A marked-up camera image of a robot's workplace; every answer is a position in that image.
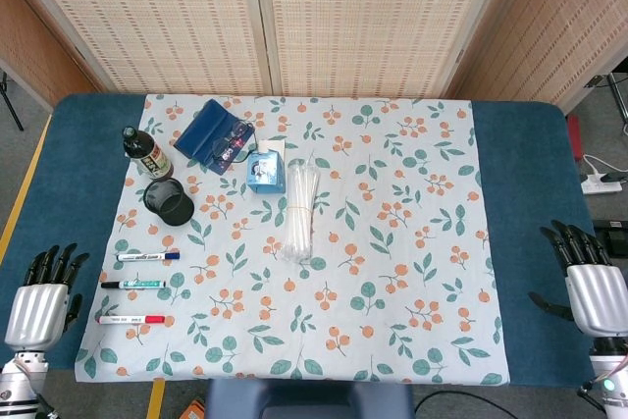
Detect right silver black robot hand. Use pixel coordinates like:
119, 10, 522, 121
528, 219, 628, 340

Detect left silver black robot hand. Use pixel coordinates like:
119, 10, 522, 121
4, 241, 91, 352

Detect red-capped white marker pen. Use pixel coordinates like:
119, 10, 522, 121
97, 313, 167, 326

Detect green-printed black-capped marker pen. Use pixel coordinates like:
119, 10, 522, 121
100, 279, 168, 290

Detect blue cap marker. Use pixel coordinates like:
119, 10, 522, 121
115, 251, 182, 263

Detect black mesh pen holder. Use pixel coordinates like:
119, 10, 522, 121
143, 178, 196, 227

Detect black floor box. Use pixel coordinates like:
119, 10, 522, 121
593, 220, 628, 258

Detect white power strip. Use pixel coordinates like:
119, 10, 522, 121
581, 176, 624, 195

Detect red flat floor object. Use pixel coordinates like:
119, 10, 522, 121
566, 114, 585, 164

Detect dark glass labelled bottle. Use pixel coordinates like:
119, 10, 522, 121
121, 126, 176, 181

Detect black metal stand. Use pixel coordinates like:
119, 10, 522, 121
586, 73, 628, 135

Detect black tripod leg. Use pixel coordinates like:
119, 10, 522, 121
0, 70, 25, 132

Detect dark printed tag card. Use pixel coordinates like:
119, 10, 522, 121
215, 136, 249, 175

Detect navy blue glasses case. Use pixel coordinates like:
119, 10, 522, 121
173, 98, 256, 163

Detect floral orange fruit tablecloth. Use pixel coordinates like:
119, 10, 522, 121
73, 93, 509, 387

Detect light blue carton box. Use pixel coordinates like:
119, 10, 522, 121
244, 137, 288, 194

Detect black-rimmed eyeglasses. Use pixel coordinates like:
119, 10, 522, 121
210, 119, 259, 168

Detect bundle of clear straws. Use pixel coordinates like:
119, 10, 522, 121
280, 156, 323, 266

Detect dark blue chair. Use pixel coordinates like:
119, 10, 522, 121
204, 379, 416, 419

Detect black floor cable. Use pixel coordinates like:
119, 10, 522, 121
414, 391, 516, 419

